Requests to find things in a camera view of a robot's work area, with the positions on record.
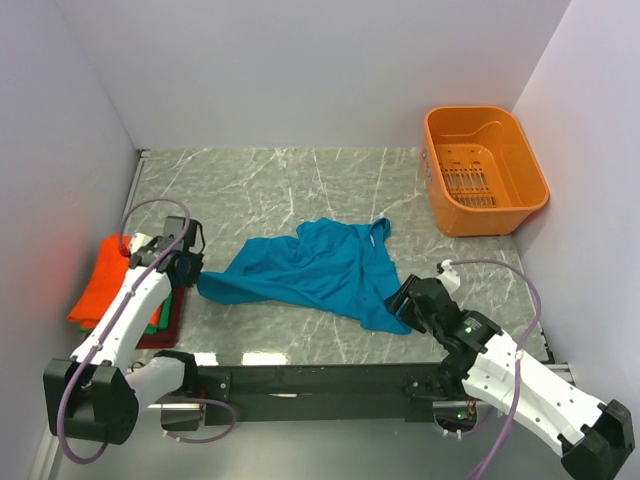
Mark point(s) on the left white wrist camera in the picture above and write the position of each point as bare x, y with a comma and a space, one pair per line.
141, 244

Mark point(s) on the orange plastic basket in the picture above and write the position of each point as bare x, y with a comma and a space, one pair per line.
480, 172

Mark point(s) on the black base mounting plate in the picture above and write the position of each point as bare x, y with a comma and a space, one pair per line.
412, 392

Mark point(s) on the aluminium rail frame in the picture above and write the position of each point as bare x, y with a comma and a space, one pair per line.
174, 404

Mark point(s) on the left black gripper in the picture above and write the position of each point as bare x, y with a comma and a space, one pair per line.
191, 278

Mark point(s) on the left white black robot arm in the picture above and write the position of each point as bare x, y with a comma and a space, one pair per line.
91, 395

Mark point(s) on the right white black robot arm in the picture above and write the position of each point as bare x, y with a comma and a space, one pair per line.
593, 438

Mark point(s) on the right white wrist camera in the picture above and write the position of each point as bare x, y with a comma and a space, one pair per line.
448, 276

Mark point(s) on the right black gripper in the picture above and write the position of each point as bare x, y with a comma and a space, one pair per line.
405, 313

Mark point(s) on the folded orange t shirt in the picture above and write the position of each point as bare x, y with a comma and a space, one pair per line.
105, 282

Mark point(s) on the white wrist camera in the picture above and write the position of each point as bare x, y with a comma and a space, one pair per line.
141, 244
448, 276

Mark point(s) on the folded dark red t shirt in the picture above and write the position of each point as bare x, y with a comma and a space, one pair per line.
167, 338

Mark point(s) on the teal blue t shirt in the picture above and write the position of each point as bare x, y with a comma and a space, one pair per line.
344, 269

